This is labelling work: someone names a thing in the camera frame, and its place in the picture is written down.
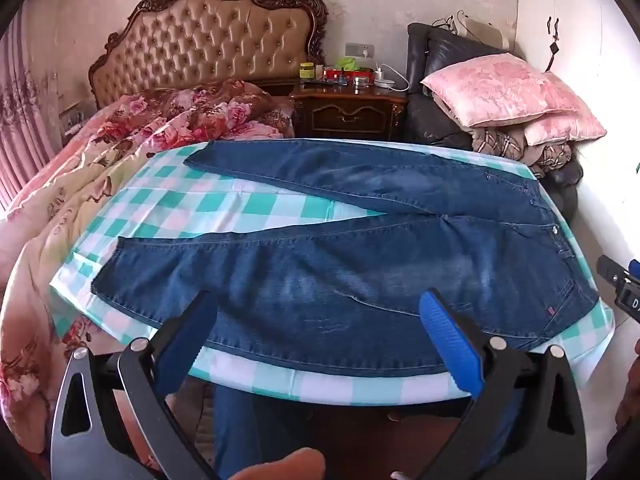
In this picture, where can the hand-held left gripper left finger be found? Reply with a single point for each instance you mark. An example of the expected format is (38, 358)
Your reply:
(184, 342)

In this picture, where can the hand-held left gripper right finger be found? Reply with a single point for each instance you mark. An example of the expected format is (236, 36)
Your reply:
(450, 342)

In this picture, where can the blue denim pants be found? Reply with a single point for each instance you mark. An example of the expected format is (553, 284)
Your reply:
(320, 280)

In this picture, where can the person's right hand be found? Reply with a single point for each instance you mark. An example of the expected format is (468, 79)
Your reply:
(631, 385)

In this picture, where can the person's left hand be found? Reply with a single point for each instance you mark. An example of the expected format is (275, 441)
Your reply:
(285, 466)

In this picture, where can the person's blue trousers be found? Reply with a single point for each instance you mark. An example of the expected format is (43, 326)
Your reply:
(260, 425)

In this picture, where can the green white checked tablecloth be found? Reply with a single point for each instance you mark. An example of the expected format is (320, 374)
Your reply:
(200, 195)

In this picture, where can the small pink pillow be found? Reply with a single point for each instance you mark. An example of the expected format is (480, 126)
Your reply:
(565, 127)

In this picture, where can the brown plaid blanket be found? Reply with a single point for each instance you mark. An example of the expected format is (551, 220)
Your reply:
(520, 147)

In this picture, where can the pink floral quilt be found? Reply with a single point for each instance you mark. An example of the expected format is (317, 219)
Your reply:
(90, 170)

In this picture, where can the large pink pillow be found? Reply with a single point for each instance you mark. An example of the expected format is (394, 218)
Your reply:
(495, 87)

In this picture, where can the dark wooden nightstand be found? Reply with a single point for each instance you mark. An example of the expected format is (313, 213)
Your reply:
(350, 112)

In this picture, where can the pink curtain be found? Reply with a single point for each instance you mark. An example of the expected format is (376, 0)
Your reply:
(25, 120)

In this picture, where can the beige cushion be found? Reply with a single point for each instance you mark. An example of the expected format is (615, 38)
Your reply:
(487, 32)

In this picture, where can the black leather armchair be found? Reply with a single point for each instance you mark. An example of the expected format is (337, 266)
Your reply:
(440, 50)

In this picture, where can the green crumpled bag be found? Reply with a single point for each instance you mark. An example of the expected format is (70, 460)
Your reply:
(347, 63)

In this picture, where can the yellow-lid jar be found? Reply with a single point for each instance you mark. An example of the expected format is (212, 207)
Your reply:
(307, 71)

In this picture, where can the tufted carved wooden headboard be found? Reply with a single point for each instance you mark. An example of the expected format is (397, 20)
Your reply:
(210, 40)

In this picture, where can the white wall socket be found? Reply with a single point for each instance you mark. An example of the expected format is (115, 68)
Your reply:
(358, 50)

